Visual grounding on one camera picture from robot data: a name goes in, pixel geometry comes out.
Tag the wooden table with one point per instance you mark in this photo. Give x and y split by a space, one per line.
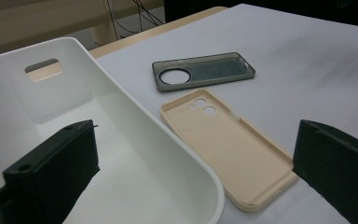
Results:
155 32

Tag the grey transparent phone case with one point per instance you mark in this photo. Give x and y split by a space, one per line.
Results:
217 70

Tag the white plastic storage bin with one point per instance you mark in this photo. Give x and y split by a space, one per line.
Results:
136 174

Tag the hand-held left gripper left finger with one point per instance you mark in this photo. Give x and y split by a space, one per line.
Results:
49 174

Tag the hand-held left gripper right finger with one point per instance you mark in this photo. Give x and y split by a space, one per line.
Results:
335 168

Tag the beige phone case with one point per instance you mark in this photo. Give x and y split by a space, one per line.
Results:
230 155

